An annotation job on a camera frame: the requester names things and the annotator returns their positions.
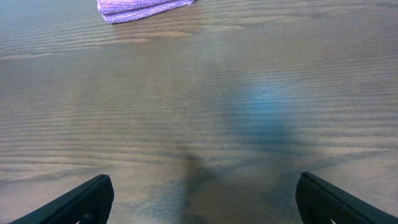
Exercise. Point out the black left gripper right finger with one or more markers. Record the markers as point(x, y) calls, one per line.
point(320, 202)

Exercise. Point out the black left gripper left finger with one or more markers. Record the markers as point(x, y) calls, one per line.
point(89, 203)

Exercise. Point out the folded purple cloth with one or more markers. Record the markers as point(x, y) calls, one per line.
point(119, 11)

